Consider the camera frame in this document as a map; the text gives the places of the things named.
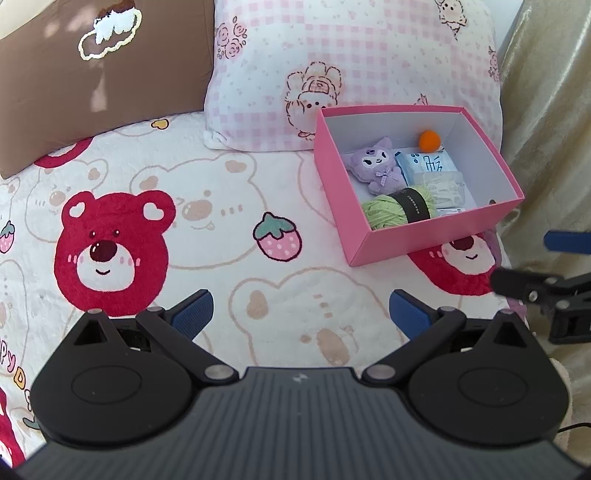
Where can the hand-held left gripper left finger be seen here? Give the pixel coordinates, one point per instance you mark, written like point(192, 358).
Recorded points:
point(194, 311)

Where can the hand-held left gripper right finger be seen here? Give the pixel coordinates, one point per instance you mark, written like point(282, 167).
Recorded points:
point(408, 314)

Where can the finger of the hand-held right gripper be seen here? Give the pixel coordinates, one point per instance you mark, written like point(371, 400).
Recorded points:
point(568, 242)
point(512, 281)

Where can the green yarn ball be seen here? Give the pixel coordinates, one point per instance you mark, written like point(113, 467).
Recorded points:
point(383, 212)

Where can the clear cotton swab box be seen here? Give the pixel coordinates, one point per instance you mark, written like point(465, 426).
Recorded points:
point(443, 189)

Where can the pink cardboard box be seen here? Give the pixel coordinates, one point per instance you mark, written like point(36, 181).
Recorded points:
point(337, 194)

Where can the blue wet wipes pack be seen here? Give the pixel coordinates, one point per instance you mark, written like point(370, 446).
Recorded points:
point(427, 162)

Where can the purple plush toy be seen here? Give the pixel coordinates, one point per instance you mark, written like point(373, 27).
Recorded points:
point(374, 164)

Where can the orange ball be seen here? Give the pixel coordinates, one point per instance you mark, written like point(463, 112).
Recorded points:
point(429, 140)

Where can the bear printed blanket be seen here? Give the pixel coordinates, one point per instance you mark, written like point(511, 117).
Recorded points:
point(207, 277)

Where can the beige curtain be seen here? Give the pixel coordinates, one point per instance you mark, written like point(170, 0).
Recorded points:
point(545, 115)

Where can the brown pillow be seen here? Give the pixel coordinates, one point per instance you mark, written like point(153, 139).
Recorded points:
point(92, 101)

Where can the pink checked pillow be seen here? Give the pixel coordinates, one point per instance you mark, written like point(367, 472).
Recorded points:
point(360, 46)

